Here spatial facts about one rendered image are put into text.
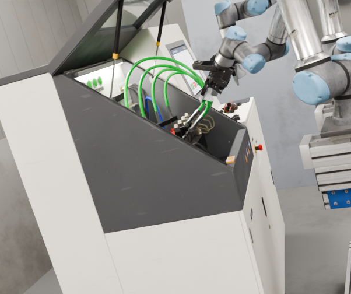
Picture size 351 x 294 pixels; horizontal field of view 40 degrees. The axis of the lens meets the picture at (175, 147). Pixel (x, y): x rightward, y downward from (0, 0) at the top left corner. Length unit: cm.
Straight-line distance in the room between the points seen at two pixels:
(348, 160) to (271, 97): 244
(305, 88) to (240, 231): 61
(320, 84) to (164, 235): 84
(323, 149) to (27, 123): 113
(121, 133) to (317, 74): 74
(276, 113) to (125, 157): 245
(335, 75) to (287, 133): 256
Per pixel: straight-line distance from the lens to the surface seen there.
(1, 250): 367
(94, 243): 203
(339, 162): 173
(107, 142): 185
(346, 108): 168
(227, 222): 184
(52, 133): 193
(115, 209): 193
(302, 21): 158
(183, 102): 241
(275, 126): 413
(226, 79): 194
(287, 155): 415
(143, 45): 247
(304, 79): 156
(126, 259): 202
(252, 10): 200
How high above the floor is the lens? 146
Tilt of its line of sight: 12 degrees down
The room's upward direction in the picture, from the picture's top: 16 degrees counter-clockwise
